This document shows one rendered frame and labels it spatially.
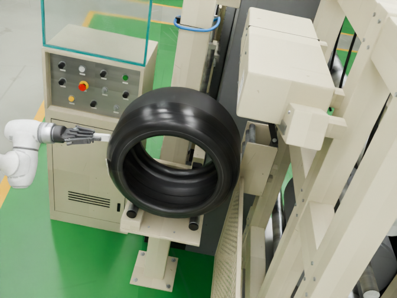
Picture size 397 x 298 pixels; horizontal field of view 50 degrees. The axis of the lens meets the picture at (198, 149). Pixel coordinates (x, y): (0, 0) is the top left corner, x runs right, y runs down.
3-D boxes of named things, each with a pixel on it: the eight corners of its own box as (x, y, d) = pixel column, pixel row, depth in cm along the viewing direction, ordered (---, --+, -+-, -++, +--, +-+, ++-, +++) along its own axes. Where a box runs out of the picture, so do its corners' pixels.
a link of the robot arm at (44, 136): (44, 117, 180) (58, 119, 180) (48, 135, 186) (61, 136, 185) (35, 129, 173) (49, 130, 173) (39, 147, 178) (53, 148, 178)
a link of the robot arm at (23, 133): (49, 123, 185) (44, 152, 183) (15, 120, 187) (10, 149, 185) (38, 117, 175) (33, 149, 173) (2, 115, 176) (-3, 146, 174)
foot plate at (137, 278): (139, 250, 284) (139, 248, 283) (178, 258, 284) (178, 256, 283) (129, 284, 262) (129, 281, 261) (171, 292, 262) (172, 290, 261)
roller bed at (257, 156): (234, 167, 227) (247, 120, 210) (261, 172, 227) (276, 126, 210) (233, 190, 211) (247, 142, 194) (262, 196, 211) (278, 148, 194)
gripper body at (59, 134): (49, 131, 173) (71, 133, 173) (57, 120, 180) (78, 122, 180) (52, 146, 178) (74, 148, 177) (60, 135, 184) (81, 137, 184)
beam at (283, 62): (239, 42, 173) (248, 5, 164) (300, 54, 173) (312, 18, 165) (233, 116, 123) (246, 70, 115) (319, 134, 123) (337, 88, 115)
